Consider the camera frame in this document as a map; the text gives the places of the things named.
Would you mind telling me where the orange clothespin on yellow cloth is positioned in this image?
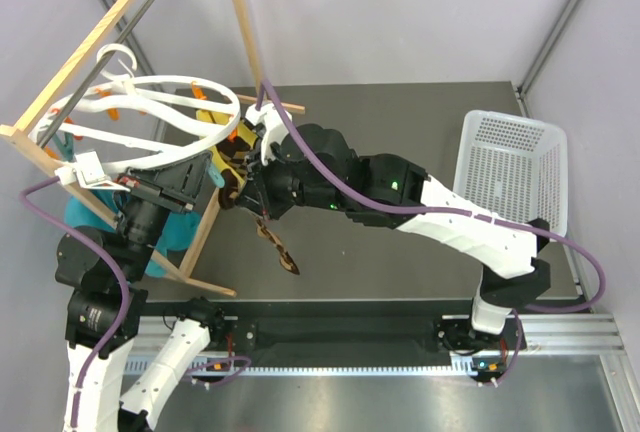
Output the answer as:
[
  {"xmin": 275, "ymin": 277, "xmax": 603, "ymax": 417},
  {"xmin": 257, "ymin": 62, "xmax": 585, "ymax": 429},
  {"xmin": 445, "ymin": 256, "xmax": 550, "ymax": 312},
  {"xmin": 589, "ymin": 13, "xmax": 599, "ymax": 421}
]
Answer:
[{"xmin": 191, "ymin": 81, "xmax": 207, "ymax": 100}]

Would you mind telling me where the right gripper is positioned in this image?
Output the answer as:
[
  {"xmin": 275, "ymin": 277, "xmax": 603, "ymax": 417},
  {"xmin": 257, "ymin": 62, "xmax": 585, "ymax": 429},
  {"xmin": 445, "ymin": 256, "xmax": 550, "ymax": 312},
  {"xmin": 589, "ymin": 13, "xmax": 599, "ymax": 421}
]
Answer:
[{"xmin": 235, "ymin": 142, "xmax": 347, "ymax": 225}]

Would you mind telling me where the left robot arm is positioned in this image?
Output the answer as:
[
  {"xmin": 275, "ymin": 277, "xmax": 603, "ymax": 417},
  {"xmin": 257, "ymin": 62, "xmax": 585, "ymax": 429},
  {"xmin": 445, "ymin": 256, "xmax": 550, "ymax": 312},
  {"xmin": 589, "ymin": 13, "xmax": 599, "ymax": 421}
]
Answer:
[{"xmin": 55, "ymin": 151, "xmax": 228, "ymax": 431}]

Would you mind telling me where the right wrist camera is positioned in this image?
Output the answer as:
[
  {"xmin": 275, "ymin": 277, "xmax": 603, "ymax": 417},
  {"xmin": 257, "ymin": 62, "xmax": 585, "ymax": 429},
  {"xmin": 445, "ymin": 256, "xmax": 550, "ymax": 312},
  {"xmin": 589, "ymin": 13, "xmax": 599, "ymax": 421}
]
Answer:
[{"xmin": 245, "ymin": 103, "xmax": 289, "ymax": 166}]

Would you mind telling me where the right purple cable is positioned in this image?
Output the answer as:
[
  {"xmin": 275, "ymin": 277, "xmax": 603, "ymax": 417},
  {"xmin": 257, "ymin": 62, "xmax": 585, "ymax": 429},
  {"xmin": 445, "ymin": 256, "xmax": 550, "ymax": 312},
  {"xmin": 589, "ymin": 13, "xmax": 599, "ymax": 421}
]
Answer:
[{"xmin": 255, "ymin": 77, "xmax": 607, "ymax": 314}]

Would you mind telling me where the teal cloth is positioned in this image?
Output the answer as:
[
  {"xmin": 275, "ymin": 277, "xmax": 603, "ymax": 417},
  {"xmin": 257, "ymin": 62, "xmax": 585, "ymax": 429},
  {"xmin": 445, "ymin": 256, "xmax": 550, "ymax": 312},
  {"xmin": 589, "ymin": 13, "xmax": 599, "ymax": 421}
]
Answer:
[{"xmin": 64, "ymin": 190, "xmax": 202, "ymax": 258}]

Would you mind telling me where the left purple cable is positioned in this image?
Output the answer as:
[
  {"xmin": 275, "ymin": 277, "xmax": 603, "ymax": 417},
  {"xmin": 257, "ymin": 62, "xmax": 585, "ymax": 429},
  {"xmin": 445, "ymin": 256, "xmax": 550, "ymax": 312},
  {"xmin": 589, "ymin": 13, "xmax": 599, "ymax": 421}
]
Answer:
[{"xmin": 18, "ymin": 176, "xmax": 132, "ymax": 431}]

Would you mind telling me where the wooden drying rack frame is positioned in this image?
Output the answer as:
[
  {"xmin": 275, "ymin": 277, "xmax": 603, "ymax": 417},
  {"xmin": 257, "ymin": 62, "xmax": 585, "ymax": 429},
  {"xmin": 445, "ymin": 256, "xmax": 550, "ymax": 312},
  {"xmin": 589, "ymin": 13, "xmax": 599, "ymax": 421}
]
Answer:
[{"xmin": 0, "ymin": 0, "xmax": 307, "ymax": 298}]

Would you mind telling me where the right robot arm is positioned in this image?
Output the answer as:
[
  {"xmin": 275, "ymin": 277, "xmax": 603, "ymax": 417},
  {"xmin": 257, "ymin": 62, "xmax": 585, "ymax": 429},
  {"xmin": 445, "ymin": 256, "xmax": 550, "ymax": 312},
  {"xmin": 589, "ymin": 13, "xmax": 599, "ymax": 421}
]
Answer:
[{"xmin": 235, "ymin": 124, "xmax": 550, "ymax": 348}]

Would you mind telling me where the white round clip hanger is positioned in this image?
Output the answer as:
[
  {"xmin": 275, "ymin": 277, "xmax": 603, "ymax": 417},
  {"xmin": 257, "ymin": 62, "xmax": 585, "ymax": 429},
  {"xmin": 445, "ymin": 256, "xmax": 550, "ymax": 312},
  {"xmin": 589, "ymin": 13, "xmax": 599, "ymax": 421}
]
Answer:
[{"xmin": 56, "ymin": 43, "xmax": 241, "ymax": 175}]

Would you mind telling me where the brown argyle sock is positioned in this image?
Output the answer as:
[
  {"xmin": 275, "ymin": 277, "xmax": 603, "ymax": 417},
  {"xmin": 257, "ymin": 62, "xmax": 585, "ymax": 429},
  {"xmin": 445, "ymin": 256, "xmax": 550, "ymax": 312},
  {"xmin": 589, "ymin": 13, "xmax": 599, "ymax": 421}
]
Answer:
[
  {"xmin": 217, "ymin": 129, "xmax": 264, "ymax": 188},
  {"xmin": 217, "ymin": 171, "xmax": 302, "ymax": 277}
]

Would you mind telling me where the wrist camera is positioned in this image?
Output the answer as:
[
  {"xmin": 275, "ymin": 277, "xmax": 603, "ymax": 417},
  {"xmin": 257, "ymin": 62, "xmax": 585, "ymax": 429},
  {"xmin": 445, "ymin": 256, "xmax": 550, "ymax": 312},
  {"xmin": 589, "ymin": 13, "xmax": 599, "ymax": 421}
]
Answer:
[
  {"xmin": 245, "ymin": 103, "xmax": 289, "ymax": 166},
  {"xmin": 54, "ymin": 151, "xmax": 128, "ymax": 191}
]

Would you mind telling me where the teal clothespin front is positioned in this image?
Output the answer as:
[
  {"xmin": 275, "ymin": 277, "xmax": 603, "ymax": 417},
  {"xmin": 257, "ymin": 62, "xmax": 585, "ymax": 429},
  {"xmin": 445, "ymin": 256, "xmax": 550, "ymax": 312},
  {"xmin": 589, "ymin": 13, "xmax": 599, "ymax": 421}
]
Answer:
[{"xmin": 208, "ymin": 162, "xmax": 226, "ymax": 189}]

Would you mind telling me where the white plastic basket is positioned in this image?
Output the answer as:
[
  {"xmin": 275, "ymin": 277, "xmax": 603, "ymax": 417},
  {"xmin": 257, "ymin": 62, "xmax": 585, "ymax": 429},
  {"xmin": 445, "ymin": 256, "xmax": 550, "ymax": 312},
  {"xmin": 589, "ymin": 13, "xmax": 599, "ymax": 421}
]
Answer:
[{"xmin": 453, "ymin": 110, "xmax": 568, "ymax": 236}]

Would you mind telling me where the yellow cloth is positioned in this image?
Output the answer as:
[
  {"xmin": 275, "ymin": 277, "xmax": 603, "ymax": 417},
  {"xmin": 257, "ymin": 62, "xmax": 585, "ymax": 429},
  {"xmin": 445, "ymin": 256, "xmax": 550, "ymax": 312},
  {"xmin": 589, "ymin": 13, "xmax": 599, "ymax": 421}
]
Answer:
[{"xmin": 195, "ymin": 109, "xmax": 261, "ymax": 188}]

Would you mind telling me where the purple cable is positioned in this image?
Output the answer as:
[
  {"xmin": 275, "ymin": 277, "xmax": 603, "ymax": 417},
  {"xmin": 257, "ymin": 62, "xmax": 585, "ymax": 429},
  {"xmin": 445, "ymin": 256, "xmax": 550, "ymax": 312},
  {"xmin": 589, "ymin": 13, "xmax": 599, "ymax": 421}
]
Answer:
[
  {"xmin": 18, "ymin": 176, "xmax": 132, "ymax": 431},
  {"xmin": 255, "ymin": 77, "xmax": 607, "ymax": 314}
]

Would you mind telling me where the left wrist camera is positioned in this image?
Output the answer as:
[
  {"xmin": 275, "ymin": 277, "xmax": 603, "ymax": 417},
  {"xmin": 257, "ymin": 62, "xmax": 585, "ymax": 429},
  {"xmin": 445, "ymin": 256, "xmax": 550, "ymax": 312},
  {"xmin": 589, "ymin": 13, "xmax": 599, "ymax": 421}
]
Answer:
[{"xmin": 54, "ymin": 151, "xmax": 128, "ymax": 191}]

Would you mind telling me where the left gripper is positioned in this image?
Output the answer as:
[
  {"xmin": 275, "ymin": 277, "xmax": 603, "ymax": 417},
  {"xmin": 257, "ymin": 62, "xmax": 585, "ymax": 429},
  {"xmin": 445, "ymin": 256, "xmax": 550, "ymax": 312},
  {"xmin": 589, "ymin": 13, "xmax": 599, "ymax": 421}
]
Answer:
[{"xmin": 119, "ymin": 148, "xmax": 214, "ymax": 278}]

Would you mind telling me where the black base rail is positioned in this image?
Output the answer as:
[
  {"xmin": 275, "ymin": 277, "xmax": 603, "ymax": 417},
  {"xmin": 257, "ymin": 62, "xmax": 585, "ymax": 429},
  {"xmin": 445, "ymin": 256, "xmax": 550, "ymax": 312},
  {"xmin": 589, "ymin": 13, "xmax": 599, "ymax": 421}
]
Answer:
[{"xmin": 213, "ymin": 299, "xmax": 519, "ymax": 353}]

